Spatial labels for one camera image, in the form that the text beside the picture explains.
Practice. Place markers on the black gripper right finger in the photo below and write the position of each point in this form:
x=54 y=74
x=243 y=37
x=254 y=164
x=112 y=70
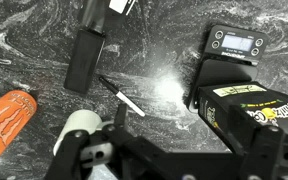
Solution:
x=263 y=159

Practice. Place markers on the orange energy drink can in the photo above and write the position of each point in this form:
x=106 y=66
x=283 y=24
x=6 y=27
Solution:
x=17 y=107

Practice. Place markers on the black and white marker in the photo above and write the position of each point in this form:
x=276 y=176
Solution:
x=111 y=87

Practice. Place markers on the black digital pocket scale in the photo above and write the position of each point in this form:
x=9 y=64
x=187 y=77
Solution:
x=230 y=55

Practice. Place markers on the black rectangular box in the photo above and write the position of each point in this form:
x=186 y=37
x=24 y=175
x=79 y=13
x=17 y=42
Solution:
x=85 y=55

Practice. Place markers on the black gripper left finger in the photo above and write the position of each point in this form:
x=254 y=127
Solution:
x=66 y=165

